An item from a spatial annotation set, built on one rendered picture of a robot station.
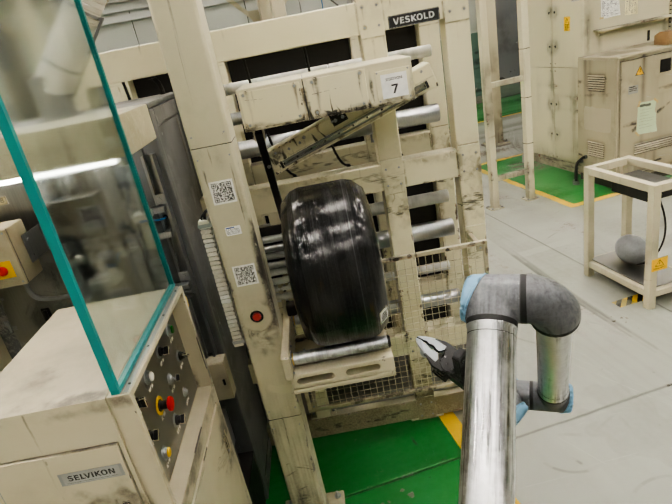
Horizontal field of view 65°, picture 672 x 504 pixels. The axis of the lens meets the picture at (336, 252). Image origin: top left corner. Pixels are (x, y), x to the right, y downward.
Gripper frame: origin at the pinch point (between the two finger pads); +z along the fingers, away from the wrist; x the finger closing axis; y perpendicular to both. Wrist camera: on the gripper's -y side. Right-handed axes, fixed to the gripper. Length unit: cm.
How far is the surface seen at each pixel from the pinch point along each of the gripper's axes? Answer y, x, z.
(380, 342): 17.8, -2.5, 10.2
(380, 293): -6.2, 1.3, 17.7
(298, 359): 22.9, -23.8, 28.5
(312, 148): 5, 37, 75
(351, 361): 22.7, -12.6, 14.2
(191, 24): -51, 11, 100
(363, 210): -16.6, 15.6, 37.0
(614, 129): 212, 382, -19
